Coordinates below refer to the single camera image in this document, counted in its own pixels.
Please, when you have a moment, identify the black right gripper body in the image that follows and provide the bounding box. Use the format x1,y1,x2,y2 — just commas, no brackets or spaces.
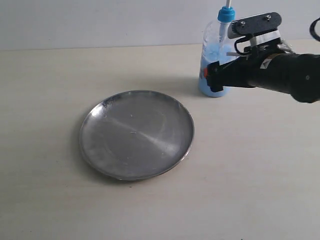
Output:
206,44,283,92

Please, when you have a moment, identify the blue soap pump bottle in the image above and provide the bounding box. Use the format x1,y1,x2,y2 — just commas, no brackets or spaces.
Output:
198,0,236,98

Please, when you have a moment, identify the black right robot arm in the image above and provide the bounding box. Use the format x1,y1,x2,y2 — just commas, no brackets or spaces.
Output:
203,48,320,104

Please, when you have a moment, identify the round steel plate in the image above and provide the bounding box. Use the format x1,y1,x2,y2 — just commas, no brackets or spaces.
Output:
78,90,195,182

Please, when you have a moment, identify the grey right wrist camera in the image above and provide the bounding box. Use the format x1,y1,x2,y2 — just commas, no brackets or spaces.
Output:
227,12,282,39

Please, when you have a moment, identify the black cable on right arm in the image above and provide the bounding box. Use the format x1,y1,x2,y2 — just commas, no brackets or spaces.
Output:
309,16,320,41

